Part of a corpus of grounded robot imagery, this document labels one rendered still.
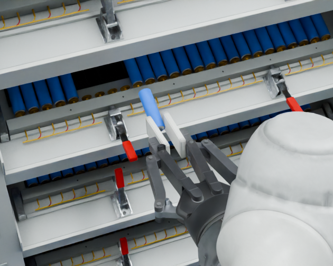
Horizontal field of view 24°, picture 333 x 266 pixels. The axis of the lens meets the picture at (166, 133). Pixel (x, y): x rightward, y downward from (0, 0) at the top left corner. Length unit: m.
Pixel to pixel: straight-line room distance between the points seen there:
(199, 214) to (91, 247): 0.59
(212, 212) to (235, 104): 0.38
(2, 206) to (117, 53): 0.31
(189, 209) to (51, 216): 0.44
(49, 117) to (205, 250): 0.40
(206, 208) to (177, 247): 0.62
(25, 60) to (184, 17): 0.23
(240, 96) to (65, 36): 0.33
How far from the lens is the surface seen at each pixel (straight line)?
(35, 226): 1.30
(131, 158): 1.10
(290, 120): 0.66
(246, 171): 0.65
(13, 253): 1.29
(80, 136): 1.16
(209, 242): 0.84
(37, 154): 1.15
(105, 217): 1.30
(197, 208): 0.88
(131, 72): 1.19
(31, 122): 1.14
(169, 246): 1.48
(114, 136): 1.15
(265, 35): 1.26
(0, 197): 1.17
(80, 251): 1.44
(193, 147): 0.99
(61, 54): 1.02
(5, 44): 1.03
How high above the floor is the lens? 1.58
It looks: 46 degrees down
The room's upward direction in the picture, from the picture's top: straight up
